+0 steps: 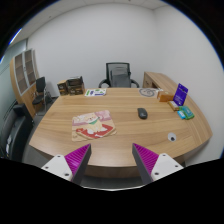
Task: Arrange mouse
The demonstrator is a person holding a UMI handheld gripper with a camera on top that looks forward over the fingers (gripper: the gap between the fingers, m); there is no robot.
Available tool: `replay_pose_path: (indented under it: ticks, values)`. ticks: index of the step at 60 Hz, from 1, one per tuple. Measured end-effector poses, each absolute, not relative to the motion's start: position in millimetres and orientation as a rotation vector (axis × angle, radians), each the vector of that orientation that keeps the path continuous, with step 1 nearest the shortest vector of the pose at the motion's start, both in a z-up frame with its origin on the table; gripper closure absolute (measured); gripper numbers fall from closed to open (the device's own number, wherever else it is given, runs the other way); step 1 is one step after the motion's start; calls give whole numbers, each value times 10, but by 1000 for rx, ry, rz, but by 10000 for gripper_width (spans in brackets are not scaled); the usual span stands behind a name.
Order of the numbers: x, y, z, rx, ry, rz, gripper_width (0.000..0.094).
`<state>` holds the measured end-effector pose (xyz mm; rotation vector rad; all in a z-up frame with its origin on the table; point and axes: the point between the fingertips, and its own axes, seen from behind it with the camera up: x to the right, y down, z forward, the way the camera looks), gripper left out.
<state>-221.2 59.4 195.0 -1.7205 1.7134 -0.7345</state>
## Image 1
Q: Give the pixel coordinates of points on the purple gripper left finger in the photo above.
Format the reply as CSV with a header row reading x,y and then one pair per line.
x,y
72,166

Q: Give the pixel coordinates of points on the cartoon dog mouse pad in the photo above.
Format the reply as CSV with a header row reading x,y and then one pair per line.
x,y
91,126

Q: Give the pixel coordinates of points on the green box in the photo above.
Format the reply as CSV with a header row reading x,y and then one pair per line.
x,y
187,112

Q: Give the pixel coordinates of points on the dark cardboard box left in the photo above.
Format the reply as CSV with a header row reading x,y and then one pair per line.
x,y
62,87

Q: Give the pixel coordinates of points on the dark cardboard box right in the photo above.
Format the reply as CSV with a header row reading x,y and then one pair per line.
x,y
75,85

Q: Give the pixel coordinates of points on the black computer mouse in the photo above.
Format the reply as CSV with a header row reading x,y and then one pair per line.
x,y
142,113

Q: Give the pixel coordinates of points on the small yellow box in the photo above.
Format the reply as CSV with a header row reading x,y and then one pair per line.
x,y
173,105

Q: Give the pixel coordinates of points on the orange wooden tissue box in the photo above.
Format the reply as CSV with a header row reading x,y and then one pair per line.
x,y
164,96

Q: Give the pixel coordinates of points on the purple standing sign card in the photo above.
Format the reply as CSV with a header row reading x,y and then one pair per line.
x,y
180,95

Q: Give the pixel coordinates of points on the desk cable grommet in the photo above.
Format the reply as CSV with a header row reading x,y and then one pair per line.
x,y
172,137

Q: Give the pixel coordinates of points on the dark cardboard box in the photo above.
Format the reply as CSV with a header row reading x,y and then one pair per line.
x,y
75,85
62,87

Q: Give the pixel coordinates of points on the wooden bookcase cabinet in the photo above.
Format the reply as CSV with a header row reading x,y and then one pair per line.
x,y
23,74

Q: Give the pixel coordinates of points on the wooden side cabinet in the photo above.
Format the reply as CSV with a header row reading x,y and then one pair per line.
x,y
159,80

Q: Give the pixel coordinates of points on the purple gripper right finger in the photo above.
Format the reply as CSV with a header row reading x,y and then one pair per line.
x,y
153,166

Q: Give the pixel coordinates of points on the small blue box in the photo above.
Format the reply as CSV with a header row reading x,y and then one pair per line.
x,y
181,114

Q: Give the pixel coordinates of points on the black mesh office chair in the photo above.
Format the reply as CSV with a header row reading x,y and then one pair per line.
x,y
118,75

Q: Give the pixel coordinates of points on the black leather sofa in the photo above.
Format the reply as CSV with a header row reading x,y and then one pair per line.
x,y
15,132

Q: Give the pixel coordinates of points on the white green leaflet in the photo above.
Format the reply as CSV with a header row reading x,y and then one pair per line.
x,y
95,92

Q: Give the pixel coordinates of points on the black side chair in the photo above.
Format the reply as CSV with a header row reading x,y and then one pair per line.
x,y
41,94

